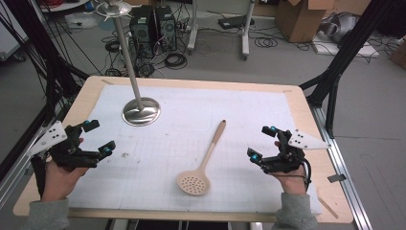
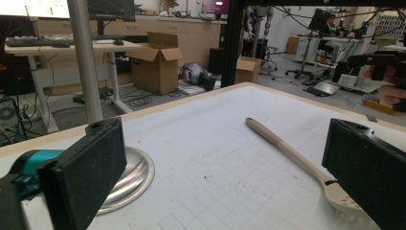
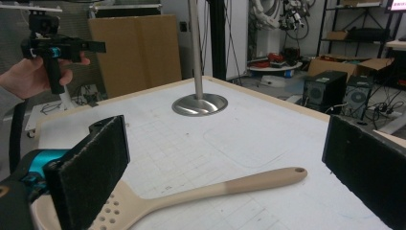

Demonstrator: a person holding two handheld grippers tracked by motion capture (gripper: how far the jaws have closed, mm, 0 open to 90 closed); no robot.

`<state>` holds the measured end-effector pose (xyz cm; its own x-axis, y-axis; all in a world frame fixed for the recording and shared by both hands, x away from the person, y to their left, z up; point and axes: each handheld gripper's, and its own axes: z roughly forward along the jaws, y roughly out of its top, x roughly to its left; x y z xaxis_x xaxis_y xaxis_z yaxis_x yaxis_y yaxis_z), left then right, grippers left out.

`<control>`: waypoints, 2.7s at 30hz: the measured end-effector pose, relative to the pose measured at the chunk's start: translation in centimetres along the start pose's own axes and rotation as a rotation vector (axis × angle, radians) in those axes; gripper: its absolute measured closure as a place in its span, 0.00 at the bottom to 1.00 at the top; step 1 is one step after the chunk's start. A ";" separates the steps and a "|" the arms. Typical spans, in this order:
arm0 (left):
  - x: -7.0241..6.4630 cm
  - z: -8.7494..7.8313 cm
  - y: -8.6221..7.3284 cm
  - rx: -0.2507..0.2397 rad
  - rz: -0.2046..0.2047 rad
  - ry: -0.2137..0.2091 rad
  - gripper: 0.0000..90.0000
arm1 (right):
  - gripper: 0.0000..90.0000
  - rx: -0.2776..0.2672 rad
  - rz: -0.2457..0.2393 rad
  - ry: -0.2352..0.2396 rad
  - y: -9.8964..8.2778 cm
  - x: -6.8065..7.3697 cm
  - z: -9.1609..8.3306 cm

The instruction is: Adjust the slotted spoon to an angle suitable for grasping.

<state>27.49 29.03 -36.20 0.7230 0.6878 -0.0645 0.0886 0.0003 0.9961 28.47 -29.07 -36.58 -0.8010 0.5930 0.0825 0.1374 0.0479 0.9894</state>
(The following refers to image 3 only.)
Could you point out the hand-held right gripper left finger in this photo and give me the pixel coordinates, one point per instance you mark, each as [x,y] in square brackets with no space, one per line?
[89,179]

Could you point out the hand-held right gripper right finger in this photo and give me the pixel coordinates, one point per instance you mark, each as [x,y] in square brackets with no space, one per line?
[367,172]

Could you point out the metal stand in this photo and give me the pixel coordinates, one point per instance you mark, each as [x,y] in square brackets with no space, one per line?
[199,105]

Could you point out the beige slotted spatula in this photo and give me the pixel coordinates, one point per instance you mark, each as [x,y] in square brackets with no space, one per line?
[223,188]

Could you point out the brown cardboard sheet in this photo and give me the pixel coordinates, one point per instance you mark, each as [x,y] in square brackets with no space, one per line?
[137,54]

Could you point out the white wheeled stand base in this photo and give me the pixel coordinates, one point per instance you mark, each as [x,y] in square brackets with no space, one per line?
[35,118]

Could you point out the grey computer tower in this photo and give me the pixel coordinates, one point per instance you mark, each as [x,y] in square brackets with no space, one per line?
[357,96]

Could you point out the black computer tower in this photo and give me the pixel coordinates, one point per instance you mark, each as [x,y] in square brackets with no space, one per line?
[322,91]

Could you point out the white table mat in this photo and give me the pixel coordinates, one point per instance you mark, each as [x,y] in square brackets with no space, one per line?
[191,143]

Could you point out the open flat cardboard box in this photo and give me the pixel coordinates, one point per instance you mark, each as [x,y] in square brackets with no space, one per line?
[332,66]

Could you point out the blue roll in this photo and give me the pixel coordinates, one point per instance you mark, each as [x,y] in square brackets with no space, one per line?
[289,73]

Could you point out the white plastic sheet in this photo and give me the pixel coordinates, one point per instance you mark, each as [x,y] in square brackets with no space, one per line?
[273,81]

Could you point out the round white platform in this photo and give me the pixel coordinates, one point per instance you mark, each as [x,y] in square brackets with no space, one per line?
[277,68]

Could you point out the black bag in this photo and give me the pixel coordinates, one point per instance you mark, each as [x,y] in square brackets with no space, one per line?
[367,34]

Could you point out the red tool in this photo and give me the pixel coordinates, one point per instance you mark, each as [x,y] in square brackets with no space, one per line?
[276,57]

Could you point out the black metal shelf rack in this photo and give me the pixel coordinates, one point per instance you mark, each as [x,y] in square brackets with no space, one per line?
[322,28]

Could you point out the monitor screen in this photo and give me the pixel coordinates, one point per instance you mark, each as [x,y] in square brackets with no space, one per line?
[399,5]

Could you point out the black metal frame post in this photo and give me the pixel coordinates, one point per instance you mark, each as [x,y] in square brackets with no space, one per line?
[217,38]

